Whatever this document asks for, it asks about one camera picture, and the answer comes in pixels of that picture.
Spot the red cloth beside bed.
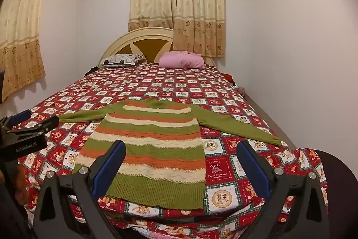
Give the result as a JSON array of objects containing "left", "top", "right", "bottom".
[{"left": 224, "top": 74, "right": 247, "bottom": 97}]

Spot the white printed pillow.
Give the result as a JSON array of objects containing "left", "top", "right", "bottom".
[{"left": 101, "top": 53, "right": 147, "bottom": 68}]

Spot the red printed bear bedspread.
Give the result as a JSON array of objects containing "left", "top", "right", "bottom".
[{"left": 17, "top": 61, "right": 329, "bottom": 239}]

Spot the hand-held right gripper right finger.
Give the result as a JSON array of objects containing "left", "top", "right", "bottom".
[{"left": 236, "top": 140, "right": 329, "bottom": 239}]

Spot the cream and brown headboard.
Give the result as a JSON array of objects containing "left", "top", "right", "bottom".
[{"left": 98, "top": 27, "right": 217, "bottom": 67}]

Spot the beige floral wall curtain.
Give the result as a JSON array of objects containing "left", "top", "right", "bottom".
[{"left": 0, "top": 0, "right": 52, "bottom": 104}]

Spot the pink pillow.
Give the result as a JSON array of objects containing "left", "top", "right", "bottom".
[{"left": 159, "top": 51, "right": 206, "bottom": 69}]

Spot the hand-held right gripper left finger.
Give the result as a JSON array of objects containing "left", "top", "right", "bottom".
[{"left": 33, "top": 140, "right": 127, "bottom": 239}]

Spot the green orange striped knit sweater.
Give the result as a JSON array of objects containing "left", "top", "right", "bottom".
[{"left": 57, "top": 97, "right": 282, "bottom": 211}]

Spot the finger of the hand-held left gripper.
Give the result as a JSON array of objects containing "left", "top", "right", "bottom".
[
  {"left": 8, "top": 115, "right": 60, "bottom": 135},
  {"left": 6, "top": 109, "right": 32, "bottom": 127}
]

